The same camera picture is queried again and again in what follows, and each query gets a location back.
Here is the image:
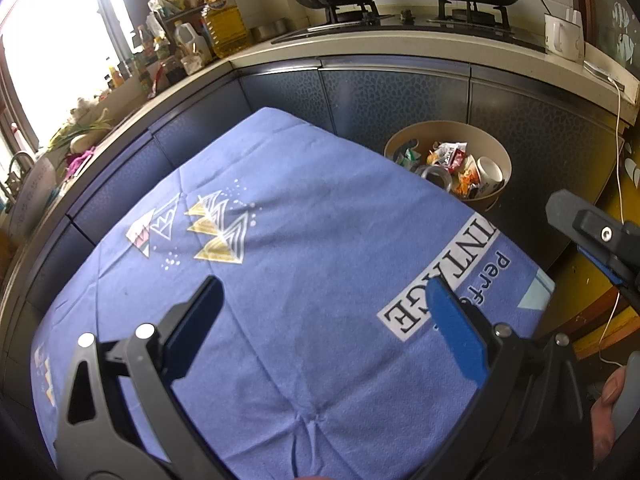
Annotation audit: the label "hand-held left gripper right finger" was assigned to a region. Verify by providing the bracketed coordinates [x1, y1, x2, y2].
[424, 276, 597, 480]

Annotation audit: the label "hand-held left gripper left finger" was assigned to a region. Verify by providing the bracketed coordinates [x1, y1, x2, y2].
[52, 275, 236, 480]

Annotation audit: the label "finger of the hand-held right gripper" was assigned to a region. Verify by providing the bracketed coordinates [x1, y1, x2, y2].
[545, 189, 640, 311]

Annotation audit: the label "red foil snack wrapper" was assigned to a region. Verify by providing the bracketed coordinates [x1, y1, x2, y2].
[427, 142, 469, 170]

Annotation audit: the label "beige round bin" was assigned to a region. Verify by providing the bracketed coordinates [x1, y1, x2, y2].
[384, 120, 513, 214]

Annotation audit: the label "person's right hand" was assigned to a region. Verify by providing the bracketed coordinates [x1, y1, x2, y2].
[590, 366, 629, 467]

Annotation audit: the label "white paper cup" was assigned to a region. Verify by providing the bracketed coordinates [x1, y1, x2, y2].
[475, 156, 506, 196]

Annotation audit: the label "blue printed tablecloth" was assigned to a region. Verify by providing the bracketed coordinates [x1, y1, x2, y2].
[30, 106, 557, 480]

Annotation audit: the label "orange snack packet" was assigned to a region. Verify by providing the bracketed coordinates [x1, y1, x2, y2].
[454, 167, 482, 199]

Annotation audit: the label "grey tape roll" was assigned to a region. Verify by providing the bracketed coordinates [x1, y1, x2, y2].
[417, 164, 454, 194]

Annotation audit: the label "green and white wrapper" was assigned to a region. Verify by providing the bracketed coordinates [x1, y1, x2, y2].
[397, 141, 424, 170]

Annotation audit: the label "white mug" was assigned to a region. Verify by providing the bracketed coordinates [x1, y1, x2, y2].
[544, 12, 586, 64]

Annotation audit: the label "pink cloth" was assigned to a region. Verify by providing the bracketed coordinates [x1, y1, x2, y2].
[64, 147, 97, 180]

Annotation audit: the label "glass door with fish stickers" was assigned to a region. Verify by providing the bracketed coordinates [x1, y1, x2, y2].
[582, 0, 640, 78]

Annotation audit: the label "green onions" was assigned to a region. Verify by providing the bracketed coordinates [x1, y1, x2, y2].
[47, 109, 115, 152]

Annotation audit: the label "metal faucet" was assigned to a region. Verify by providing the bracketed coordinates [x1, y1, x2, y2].
[0, 152, 37, 198]

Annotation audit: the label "kitchen counter with dark cabinets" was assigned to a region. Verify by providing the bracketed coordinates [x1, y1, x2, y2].
[0, 2, 640, 461]

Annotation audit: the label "cluster of condiment bottles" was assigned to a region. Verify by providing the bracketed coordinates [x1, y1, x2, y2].
[104, 24, 173, 98]

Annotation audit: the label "gas stove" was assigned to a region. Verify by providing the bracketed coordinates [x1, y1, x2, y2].
[272, 0, 547, 54]

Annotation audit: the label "white plastic jug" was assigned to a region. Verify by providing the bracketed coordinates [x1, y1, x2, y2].
[172, 20, 212, 67]

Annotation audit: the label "yellow cooking oil bottle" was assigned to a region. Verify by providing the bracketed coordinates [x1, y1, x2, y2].
[202, 0, 251, 59]

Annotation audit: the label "window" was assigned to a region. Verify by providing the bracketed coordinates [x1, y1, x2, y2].
[0, 0, 126, 128]

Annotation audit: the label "white charging cable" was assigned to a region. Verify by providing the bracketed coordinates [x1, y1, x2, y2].
[597, 75, 629, 367]

